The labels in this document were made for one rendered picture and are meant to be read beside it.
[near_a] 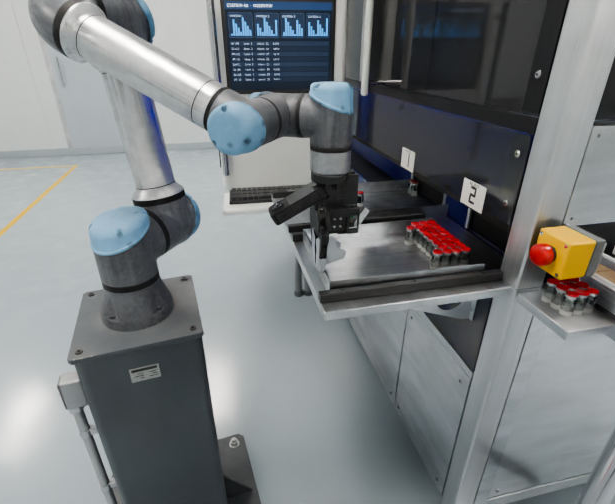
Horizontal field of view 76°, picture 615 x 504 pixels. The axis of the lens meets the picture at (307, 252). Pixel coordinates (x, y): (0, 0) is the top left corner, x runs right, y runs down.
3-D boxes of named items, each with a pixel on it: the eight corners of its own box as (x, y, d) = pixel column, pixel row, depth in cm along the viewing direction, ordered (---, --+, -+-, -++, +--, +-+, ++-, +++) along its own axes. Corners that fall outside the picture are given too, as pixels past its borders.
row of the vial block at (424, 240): (415, 237, 104) (417, 220, 102) (451, 270, 88) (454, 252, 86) (407, 237, 103) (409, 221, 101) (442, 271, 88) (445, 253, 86)
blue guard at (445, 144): (305, 106, 250) (305, 74, 241) (511, 226, 81) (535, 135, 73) (304, 106, 250) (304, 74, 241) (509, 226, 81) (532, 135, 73)
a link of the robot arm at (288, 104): (229, 94, 66) (290, 96, 63) (260, 88, 76) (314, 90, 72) (233, 142, 70) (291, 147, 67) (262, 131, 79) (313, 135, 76)
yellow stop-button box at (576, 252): (561, 258, 77) (573, 223, 74) (593, 276, 71) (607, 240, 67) (528, 262, 76) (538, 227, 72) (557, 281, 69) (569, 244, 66)
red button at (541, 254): (541, 258, 74) (547, 238, 72) (558, 268, 70) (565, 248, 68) (523, 260, 73) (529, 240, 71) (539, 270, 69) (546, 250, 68)
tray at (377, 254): (424, 230, 108) (426, 218, 107) (481, 277, 86) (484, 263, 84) (302, 241, 102) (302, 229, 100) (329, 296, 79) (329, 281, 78)
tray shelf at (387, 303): (401, 189, 145) (401, 184, 145) (541, 290, 85) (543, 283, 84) (271, 199, 136) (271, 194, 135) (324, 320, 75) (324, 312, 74)
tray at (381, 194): (407, 188, 140) (409, 179, 139) (446, 215, 118) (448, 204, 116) (314, 195, 134) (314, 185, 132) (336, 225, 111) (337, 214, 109)
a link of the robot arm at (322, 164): (315, 154, 68) (305, 144, 75) (315, 180, 70) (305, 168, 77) (357, 152, 69) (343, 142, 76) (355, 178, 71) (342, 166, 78)
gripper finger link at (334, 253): (346, 277, 81) (349, 236, 77) (318, 280, 80) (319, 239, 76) (342, 269, 84) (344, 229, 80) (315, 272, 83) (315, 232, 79)
